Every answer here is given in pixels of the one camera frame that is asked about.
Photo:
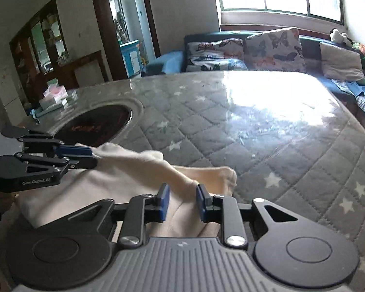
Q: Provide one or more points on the blue cabinet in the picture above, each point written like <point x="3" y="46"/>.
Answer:
<point x="130" y="57"/>

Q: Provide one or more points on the panda plush toy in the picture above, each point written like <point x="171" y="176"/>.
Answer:
<point x="337" y="35"/>

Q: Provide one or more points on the flat butterfly print pillow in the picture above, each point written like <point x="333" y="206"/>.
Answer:
<point x="216" y="54"/>

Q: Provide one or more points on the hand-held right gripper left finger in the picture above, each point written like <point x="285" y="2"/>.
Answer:
<point x="163" y="203"/>

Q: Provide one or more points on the grey cushion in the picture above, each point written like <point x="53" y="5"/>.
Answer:
<point x="340" y="60"/>

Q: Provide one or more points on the white tissue box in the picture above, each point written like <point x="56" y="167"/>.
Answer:
<point x="56" y="92"/>

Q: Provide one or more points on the round black induction cooktop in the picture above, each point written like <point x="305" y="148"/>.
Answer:
<point x="100" y="121"/>

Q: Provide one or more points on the teal sofa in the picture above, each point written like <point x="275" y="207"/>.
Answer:
<point x="167" y="62"/>

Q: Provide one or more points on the pink green plush toy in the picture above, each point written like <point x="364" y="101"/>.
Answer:
<point x="362" y="50"/>

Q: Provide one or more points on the blue bench cover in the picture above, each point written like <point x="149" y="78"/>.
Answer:
<point x="352" y="92"/>

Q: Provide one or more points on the square butterfly print pillow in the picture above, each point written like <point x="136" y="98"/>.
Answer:
<point x="273" y="48"/>

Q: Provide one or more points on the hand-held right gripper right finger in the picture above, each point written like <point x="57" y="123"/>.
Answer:
<point x="202" y="203"/>

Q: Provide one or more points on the white small cabinet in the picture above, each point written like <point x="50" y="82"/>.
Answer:
<point x="6" y="91"/>

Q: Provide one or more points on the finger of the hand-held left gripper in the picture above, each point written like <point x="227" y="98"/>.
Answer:
<point x="74" y="151"/>
<point x="82" y="162"/>

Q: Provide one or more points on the dark wooden display cabinet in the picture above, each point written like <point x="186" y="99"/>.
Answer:
<point x="21" y="48"/>

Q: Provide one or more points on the cream knit garment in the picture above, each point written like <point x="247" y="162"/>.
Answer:
<point x="124" y="170"/>

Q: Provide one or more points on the flat clear box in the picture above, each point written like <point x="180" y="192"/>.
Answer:
<point x="71" y="95"/>

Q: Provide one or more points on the grey star quilted table cover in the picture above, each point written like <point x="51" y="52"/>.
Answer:
<point x="261" y="127"/>

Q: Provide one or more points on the dark wooden door frame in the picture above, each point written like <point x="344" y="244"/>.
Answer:
<point x="103" y="36"/>

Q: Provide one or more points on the white remote control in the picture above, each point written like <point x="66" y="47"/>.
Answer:
<point x="48" y="108"/>

